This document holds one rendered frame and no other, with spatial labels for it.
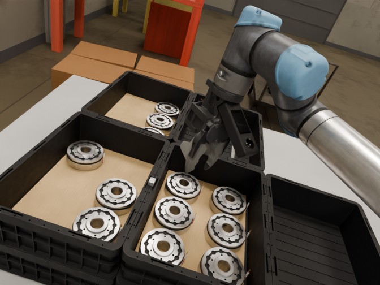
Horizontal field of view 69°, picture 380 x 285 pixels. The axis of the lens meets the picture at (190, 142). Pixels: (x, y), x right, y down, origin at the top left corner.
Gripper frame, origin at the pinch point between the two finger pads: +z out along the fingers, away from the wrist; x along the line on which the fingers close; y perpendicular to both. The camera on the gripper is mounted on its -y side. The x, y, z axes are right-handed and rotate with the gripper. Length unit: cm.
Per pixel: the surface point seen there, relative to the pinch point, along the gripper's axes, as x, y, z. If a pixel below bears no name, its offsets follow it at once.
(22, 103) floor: 2, 202, 102
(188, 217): -0.8, -2.9, 14.2
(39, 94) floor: -13, 217, 101
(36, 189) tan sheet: 29.2, 21.2, 20.6
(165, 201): 2.0, 3.9, 14.7
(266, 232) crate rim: -10.6, -17.6, 6.0
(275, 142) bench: -85, 30, 21
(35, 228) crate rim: 33.2, 2.9, 12.1
